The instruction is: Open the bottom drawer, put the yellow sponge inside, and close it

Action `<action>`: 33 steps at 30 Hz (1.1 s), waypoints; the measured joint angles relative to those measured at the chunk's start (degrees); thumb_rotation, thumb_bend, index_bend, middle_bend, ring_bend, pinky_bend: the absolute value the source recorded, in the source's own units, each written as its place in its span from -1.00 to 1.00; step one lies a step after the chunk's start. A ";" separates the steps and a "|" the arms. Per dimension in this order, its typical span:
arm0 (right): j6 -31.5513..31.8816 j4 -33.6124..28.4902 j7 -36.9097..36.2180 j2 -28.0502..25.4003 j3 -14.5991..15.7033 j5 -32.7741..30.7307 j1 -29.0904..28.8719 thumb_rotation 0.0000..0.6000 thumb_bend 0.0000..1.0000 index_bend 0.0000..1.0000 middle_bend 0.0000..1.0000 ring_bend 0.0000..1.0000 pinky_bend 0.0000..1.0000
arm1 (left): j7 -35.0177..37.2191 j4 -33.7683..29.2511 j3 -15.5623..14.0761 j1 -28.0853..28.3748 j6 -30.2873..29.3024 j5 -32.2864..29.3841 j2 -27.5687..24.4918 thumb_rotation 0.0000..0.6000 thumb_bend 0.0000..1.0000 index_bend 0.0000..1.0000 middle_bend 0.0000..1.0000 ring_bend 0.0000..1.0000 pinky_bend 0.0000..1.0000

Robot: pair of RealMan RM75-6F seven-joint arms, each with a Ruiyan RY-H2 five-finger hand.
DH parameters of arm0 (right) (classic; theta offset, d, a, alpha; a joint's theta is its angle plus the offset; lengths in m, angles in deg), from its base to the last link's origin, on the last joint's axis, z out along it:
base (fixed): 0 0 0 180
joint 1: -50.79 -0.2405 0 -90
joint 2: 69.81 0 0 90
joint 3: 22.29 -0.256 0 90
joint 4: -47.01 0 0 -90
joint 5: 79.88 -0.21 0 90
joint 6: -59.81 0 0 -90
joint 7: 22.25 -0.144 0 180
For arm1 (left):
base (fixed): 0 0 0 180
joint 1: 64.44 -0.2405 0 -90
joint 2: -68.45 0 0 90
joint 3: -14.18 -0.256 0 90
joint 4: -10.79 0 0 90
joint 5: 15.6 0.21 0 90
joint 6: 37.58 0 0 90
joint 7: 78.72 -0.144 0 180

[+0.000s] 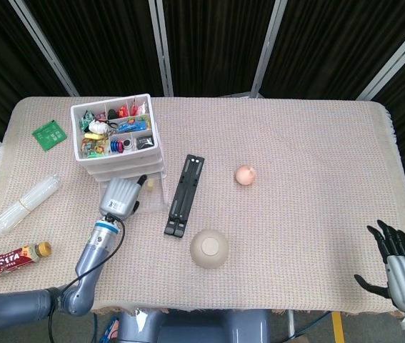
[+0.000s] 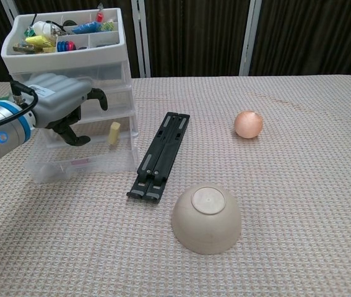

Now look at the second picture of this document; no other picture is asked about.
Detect white partition frame post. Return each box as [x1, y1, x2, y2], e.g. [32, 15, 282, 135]
[238, 0, 262, 76]
[1, 0, 22, 20]
[131, 0, 152, 78]

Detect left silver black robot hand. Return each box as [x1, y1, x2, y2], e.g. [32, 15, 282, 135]
[25, 72, 108, 146]

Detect yellow eraser block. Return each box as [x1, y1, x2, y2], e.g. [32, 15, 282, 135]
[108, 121, 122, 145]

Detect black folding laptop stand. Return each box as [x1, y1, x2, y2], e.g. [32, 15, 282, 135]
[126, 111, 191, 204]

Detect coloured ring stack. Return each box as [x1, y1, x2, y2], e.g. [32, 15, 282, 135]
[56, 40, 77, 53]

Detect beige woven tablecloth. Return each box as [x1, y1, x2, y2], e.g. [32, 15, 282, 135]
[0, 74, 351, 297]

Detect beige upturned bowl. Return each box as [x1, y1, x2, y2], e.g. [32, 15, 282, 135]
[171, 182, 243, 256]

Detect white round trinket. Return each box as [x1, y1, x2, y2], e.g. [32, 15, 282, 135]
[35, 20, 54, 35]

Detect colourful printed packets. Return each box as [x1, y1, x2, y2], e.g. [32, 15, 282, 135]
[12, 43, 45, 54]

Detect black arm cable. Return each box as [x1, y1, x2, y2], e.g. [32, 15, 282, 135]
[9, 79, 40, 118]

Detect clear drawer with handle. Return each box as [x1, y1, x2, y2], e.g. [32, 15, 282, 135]
[9, 60, 126, 101]

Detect yellow packet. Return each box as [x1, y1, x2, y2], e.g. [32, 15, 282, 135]
[25, 35, 55, 47]

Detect white plastic drawer unit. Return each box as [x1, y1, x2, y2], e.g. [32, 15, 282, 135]
[1, 7, 141, 173]

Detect blue toy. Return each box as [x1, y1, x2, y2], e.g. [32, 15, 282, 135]
[71, 20, 105, 34]

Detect orange pink ball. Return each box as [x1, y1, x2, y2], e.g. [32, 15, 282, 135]
[233, 110, 264, 139]

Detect pink labelled clear case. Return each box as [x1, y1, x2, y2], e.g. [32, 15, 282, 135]
[69, 157, 91, 170]

